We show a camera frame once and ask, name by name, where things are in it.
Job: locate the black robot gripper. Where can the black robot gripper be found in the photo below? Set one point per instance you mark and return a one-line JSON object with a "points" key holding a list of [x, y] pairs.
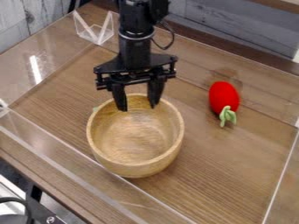
{"points": [[136, 65]]}

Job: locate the brown wooden bowl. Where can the brown wooden bowl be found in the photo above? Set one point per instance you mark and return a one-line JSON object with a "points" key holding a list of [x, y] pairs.
{"points": [[134, 143]]}

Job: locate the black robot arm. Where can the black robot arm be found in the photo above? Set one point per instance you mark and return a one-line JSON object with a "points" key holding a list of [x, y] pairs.
{"points": [[138, 15]]}

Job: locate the red plush strawberry toy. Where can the red plush strawberry toy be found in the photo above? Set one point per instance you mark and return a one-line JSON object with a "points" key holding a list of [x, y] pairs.
{"points": [[224, 101]]}

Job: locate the clear acrylic tray wall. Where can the clear acrylic tray wall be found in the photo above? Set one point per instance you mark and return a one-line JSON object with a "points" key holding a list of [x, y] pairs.
{"points": [[42, 137]]}

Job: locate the black table leg bracket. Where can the black table leg bracket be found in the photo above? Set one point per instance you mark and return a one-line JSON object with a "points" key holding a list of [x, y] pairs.
{"points": [[41, 214]]}

